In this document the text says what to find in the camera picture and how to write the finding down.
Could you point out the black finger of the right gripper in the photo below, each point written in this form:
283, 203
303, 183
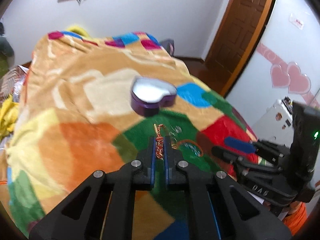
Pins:
232, 158

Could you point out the grey bag by bed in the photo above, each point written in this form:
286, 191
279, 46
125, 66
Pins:
168, 45

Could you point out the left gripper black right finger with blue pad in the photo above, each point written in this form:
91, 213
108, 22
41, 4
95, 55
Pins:
217, 206

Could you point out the purple heart-shaped tin box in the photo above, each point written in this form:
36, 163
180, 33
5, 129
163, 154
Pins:
149, 95

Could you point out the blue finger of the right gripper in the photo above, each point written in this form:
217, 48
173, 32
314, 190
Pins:
246, 146

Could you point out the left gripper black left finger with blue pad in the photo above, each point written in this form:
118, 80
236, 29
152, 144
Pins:
102, 206

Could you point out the silver chain jewelry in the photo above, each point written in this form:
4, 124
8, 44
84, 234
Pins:
175, 131

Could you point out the white wardrobe door pink hearts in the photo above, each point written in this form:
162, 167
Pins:
285, 62

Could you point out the orange sleeve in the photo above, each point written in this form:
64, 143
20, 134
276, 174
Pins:
296, 217

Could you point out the striped cloth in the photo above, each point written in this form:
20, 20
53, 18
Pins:
12, 82

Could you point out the brown wooden door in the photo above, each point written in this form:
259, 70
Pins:
236, 36

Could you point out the colourful patchwork fleece blanket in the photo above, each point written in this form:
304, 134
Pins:
75, 117

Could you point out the yellow cloth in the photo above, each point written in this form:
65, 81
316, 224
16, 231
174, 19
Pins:
8, 116

